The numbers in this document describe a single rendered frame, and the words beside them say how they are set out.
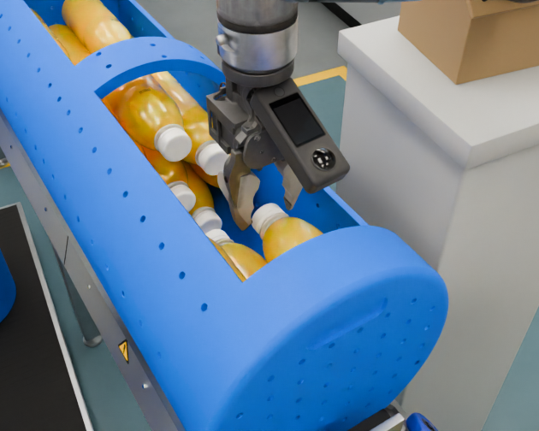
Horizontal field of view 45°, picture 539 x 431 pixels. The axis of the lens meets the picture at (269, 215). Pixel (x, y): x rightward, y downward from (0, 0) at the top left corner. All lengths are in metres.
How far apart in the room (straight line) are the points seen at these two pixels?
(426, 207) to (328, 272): 0.46
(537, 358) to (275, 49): 1.65
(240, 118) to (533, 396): 1.52
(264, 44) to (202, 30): 2.88
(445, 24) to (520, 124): 0.17
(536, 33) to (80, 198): 0.63
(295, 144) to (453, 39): 0.37
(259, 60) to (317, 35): 2.81
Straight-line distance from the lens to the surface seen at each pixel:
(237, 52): 0.62
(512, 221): 1.05
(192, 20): 3.58
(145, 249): 0.64
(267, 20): 0.60
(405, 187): 1.01
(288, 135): 0.63
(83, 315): 1.94
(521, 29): 0.96
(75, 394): 1.81
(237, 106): 0.69
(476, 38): 0.92
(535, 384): 2.07
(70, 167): 0.78
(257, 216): 0.75
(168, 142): 0.78
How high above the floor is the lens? 1.64
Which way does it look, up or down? 44 degrees down
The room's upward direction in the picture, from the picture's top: straight up
